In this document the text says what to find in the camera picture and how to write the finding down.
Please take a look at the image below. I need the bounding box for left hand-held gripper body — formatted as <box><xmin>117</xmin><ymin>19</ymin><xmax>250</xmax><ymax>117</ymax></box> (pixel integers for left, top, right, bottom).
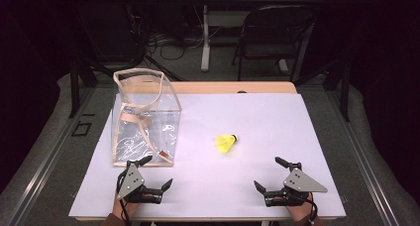
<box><xmin>116</xmin><ymin>160</ymin><xmax>164</xmax><ymax>206</ymax></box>

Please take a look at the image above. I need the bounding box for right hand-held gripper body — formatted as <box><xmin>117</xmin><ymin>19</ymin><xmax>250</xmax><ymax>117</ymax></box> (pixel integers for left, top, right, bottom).
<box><xmin>263</xmin><ymin>162</ymin><xmax>329</xmax><ymax>208</ymax></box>

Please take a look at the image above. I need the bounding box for yellow shuttlecock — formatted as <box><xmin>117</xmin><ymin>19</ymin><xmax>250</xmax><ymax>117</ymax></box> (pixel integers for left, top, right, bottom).
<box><xmin>214</xmin><ymin>133</ymin><xmax>239</xmax><ymax>155</ymax></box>

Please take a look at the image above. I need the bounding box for transparent bag with beige straps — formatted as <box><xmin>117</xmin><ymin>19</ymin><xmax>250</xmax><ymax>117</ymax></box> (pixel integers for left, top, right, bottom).
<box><xmin>111</xmin><ymin>67</ymin><xmax>183</xmax><ymax>169</ymax></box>

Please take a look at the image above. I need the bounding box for person's right hand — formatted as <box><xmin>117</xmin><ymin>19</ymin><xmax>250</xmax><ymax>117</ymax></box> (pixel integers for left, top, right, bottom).
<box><xmin>285</xmin><ymin>192</ymin><xmax>315</xmax><ymax>221</ymax></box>

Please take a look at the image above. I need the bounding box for person's left hand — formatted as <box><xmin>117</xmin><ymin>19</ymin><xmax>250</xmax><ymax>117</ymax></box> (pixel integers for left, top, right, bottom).
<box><xmin>112</xmin><ymin>193</ymin><xmax>142</xmax><ymax>221</ymax></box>

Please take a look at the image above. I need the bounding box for black folding chair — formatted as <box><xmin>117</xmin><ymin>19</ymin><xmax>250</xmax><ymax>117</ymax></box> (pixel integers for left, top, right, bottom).
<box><xmin>232</xmin><ymin>4</ymin><xmax>319</xmax><ymax>83</ymax></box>

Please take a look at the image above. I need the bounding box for white-legged background table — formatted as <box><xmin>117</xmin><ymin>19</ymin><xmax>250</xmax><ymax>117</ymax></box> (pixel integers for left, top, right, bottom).
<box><xmin>181</xmin><ymin>0</ymin><xmax>327</xmax><ymax>73</ymax></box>

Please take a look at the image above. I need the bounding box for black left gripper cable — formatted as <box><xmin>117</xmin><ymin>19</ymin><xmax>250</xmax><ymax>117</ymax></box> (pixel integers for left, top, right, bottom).
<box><xmin>115</xmin><ymin>169</ymin><xmax>133</xmax><ymax>225</ymax></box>

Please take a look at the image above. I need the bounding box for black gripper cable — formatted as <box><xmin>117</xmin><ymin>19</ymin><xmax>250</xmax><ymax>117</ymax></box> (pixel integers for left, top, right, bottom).
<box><xmin>115</xmin><ymin>169</ymin><xmax>133</xmax><ymax>225</ymax></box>
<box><xmin>306</xmin><ymin>192</ymin><xmax>320</xmax><ymax>226</ymax></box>

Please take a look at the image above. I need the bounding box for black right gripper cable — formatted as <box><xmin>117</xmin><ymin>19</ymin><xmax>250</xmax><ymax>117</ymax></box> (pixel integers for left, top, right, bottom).
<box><xmin>306</xmin><ymin>192</ymin><xmax>320</xmax><ymax>226</ymax></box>

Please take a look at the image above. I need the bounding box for aluminium floor rail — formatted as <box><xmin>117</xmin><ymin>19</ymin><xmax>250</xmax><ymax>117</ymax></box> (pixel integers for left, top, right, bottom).
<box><xmin>4</xmin><ymin>86</ymin><xmax>97</xmax><ymax>226</ymax></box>
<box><xmin>326</xmin><ymin>90</ymin><xmax>401</xmax><ymax>226</ymax></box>

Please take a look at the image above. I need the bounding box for black metal stand post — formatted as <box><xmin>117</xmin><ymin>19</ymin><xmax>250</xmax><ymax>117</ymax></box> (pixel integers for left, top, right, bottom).
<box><xmin>341</xmin><ymin>58</ymin><xmax>352</xmax><ymax>123</ymax></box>
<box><xmin>68</xmin><ymin>56</ymin><xmax>81</xmax><ymax>119</ymax></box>

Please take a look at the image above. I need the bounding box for bundle of floor cables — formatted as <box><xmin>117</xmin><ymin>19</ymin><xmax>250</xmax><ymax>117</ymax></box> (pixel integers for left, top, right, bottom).
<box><xmin>145</xmin><ymin>29</ymin><xmax>207</xmax><ymax>61</ymax></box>

